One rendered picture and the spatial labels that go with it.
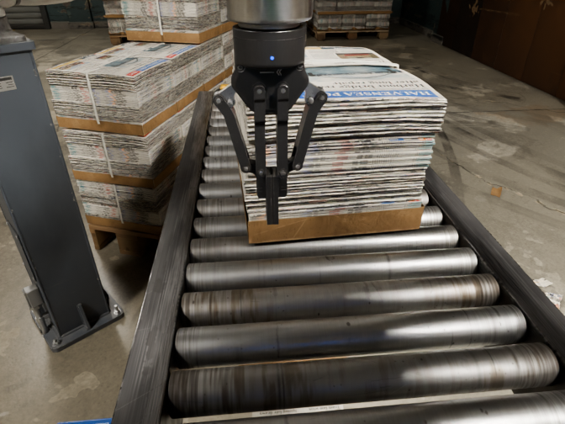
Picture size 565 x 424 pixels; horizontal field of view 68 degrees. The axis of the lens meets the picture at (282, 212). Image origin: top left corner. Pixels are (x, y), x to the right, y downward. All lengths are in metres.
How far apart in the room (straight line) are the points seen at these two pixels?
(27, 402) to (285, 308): 1.19
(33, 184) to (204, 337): 1.00
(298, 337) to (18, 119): 1.06
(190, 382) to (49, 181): 1.05
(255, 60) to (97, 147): 1.45
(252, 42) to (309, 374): 0.36
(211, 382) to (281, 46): 0.36
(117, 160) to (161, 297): 1.26
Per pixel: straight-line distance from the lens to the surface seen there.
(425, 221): 0.80
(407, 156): 0.67
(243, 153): 0.50
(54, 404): 1.61
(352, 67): 0.78
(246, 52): 0.45
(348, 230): 0.69
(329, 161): 0.62
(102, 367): 1.64
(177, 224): 0.75
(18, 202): 1.46
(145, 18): 2.24
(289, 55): 0.44
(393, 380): 0.52
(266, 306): 0.58
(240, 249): 0.68
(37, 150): 1.42
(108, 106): 1.73
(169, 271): 0.65
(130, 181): 1.84
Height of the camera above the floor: 1.20
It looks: 32 degrees down
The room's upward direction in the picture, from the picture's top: straight up
